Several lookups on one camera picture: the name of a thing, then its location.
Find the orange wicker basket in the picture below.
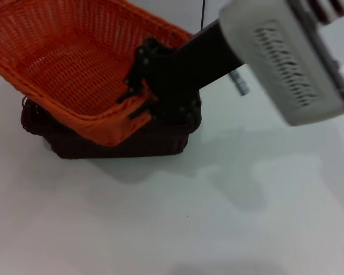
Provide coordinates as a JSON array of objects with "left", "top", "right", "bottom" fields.
[{"left": 0, "top": 0, "right": 194, "bottom": 147}]

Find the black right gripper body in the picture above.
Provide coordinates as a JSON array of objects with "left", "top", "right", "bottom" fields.
[{"left": 148, "top": 18, "right": 244, "bottom": 124}]

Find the dark brown wicker basket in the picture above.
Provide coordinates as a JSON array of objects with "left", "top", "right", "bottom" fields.
[{"left": 20, "top": 96, "right": 203, "bottom": 160}]

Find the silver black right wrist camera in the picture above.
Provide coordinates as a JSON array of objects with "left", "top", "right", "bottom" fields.
[{"left": 218, "top": 0, "right": 344, "bottom": 127}]

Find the silver metal plug connector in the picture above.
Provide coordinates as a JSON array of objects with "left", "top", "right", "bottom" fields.
[{"left": 228, "top": 69, "right": 252, "bottom": 97}]

